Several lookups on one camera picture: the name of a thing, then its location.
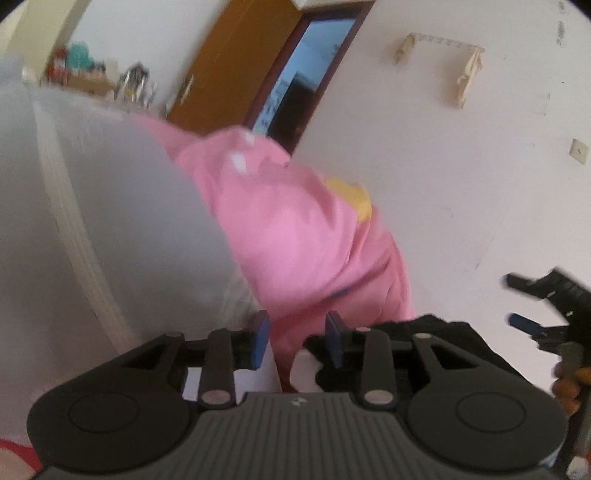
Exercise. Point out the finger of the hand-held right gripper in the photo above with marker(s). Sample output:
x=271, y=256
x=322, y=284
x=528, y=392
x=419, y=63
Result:
x=521, y=282
x=526, y=323

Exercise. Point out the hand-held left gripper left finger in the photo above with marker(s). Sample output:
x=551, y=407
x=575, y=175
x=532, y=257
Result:
x=262, y=339

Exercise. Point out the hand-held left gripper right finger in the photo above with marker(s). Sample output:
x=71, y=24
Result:
x=333, y=339

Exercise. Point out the black t-shirt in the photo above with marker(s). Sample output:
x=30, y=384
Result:
x=480, y=344

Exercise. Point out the person's right hand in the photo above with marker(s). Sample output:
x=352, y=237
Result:
x=567, y=387

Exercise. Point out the pink dotted cushion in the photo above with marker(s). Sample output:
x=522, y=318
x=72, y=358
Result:
x=286, y=230

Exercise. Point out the pink grey floral quilt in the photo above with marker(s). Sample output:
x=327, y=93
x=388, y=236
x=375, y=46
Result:
x=115, y=207

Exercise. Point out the wooden door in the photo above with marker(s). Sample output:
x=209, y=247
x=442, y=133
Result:
x=231, y=55

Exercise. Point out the cardboard box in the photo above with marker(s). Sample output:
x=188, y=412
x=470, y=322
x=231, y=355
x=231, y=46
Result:
x=90, y=84

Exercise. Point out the teal plush toy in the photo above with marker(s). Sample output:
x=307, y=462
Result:
x=79, y=55

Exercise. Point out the wall light switch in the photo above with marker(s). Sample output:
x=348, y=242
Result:
x=581, y=151

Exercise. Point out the wall hook rack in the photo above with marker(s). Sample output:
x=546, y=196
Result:
x=443, y=41

